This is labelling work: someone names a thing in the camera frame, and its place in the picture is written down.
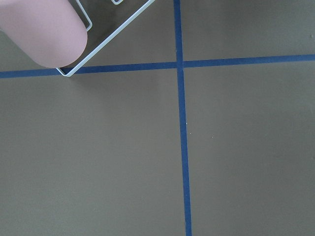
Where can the crossing blue tape strip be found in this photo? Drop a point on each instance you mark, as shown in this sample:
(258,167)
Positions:
(182,116)

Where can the pink cylindrical cup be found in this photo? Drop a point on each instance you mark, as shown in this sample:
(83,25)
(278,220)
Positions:
(50,32)

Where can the white wire rack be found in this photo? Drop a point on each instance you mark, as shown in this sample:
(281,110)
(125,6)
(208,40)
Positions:
(104,20)

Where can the long blue tape strip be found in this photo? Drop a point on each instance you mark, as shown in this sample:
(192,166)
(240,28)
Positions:
(160,65)

